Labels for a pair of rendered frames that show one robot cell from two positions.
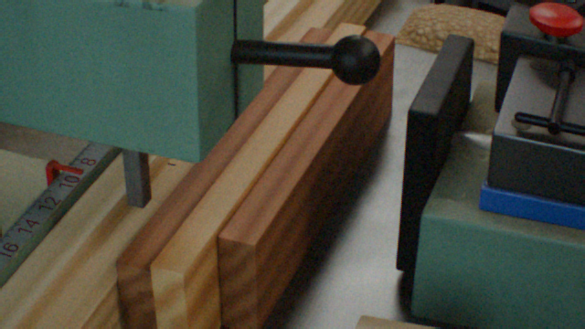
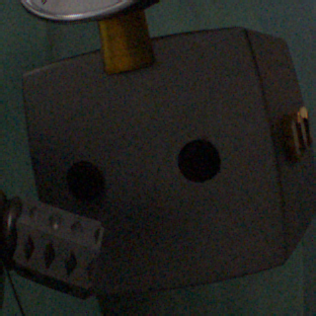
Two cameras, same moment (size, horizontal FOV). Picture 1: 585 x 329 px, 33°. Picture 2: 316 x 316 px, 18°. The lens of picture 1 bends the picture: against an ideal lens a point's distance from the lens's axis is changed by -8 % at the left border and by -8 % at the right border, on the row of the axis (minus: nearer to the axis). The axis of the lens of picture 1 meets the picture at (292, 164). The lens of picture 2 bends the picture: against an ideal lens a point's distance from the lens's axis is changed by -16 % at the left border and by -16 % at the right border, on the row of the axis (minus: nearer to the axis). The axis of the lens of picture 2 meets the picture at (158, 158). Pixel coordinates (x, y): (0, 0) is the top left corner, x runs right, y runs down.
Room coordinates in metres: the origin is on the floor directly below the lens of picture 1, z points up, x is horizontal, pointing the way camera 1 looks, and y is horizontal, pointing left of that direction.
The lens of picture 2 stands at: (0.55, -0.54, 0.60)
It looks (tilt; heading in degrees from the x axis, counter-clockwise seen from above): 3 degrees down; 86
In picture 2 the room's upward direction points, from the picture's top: 11 degrees counter-clockwise
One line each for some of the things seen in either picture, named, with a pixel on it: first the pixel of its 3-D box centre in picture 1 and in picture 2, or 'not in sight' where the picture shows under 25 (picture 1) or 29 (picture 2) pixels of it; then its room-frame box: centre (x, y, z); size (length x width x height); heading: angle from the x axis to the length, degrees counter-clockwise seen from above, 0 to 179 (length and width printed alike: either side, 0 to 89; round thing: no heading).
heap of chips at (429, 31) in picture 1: (468, 26); not in sight; (0.69, -0.13, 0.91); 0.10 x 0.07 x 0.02; 70
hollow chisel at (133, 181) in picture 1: (135, 155); not in sight; (0.40, 0.07, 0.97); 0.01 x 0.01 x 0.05; 70
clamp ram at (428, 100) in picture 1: (494, 161); not in sight; (0.44, -0.10, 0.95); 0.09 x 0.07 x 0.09; 160
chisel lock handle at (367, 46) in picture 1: (300, 50); not in sight; (0.37, 0.00, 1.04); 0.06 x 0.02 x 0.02; 70
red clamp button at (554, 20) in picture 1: (556, 19); not in sight; (0.46, -0.13, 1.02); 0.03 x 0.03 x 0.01
